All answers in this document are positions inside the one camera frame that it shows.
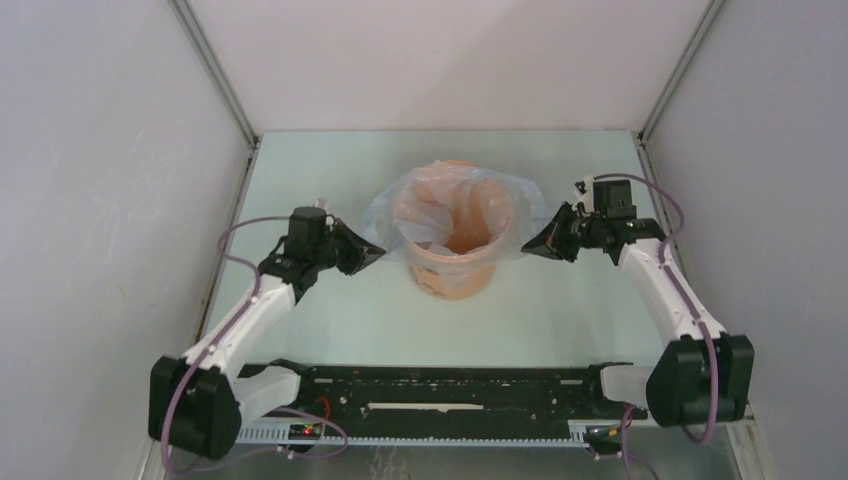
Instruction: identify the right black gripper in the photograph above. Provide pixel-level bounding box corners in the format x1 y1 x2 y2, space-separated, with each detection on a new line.
524 201 607 264

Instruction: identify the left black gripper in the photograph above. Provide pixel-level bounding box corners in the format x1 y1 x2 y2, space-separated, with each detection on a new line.
311 218 385 276

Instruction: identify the light blue plastic trash bag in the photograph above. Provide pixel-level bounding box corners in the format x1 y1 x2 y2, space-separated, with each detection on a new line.
363 161 553 270

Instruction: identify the orange plastic trash bin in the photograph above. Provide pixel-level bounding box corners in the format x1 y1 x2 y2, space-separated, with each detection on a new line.
391 160 515 300

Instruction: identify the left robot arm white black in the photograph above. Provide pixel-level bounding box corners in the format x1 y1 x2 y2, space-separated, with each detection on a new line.
148 206 386 460

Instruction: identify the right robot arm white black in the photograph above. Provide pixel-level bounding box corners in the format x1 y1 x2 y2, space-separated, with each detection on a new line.
521 173 755 433

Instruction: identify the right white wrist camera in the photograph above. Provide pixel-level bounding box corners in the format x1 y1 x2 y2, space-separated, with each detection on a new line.
573 175 595 217

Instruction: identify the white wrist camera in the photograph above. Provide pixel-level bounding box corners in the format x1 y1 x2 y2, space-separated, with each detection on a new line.
313 198 336 227
573 175 595 217

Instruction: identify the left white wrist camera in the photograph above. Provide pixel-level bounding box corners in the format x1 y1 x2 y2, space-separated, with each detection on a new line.
313 198 336 227

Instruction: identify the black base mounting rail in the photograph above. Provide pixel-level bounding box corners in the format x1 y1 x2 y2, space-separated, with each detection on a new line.
254 362 625 441

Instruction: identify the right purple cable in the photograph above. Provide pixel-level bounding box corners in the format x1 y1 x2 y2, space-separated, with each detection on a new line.
592 173 722 480

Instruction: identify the white slotted cable duct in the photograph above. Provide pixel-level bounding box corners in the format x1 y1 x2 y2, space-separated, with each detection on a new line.
236 421 589 448

